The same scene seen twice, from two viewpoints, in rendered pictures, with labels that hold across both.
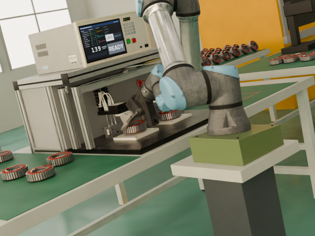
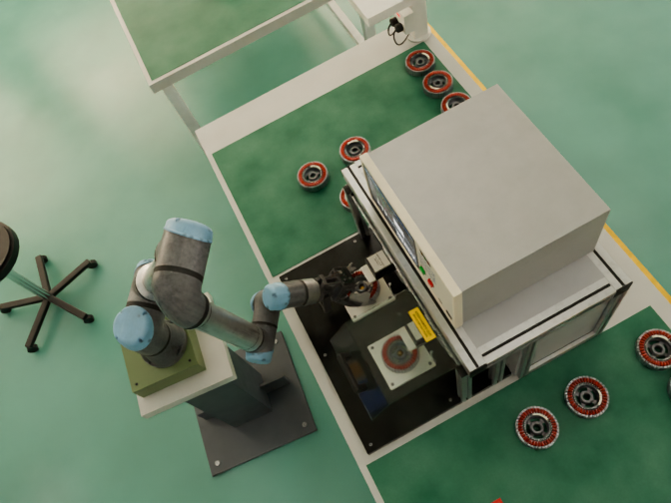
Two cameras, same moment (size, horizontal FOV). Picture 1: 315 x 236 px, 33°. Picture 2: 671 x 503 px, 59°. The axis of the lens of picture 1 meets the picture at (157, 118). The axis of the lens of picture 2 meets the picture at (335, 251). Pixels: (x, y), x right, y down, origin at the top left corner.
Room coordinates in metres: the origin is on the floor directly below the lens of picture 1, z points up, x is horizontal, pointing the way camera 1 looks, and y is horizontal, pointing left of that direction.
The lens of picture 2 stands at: (2.80, -0.50, 2.51)
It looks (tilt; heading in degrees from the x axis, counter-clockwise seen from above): 61 degrees down; 130
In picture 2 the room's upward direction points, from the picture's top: 24 degrees counter-clockwise
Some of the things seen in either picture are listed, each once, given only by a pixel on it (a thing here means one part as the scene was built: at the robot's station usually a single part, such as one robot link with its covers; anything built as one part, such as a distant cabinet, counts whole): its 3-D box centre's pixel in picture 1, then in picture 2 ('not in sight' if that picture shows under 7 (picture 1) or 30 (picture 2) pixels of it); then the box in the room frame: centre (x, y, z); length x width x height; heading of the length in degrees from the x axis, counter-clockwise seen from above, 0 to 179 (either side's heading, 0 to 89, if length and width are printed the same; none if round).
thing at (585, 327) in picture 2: not in sight; (565, 333); (2.92, 0.08, 0.91); 0.28 x 0.03 x 0.32; 45
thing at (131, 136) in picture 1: (136, 134); (363, 291); (2.32, 0.11, 0.78); 0.15 x 0.15 x 0.01; 45
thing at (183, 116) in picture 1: (170, 119); not in sight; (2.49, -0.06, 0.78); 0.15 x 0.15 x 0.01; 45
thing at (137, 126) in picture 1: (134, 126); (361, 287); (2.32, 0.11, 0.81); 0.11 x 0.11 x 0.04
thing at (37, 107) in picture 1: (41, 121); not in sight; (2.46, 0.54, 0.91); 0.28 x 0.03 x 0.32; 45
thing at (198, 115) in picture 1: (152, 129); (386, 322); (2.42, 0.04, 0.76); 0.64 x 0.47 x 0.02; 135
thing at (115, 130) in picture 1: (113, 129); not in sight; (2.42, 0.21, 0.80); 0.07 x 0.05 x 0.06; 135
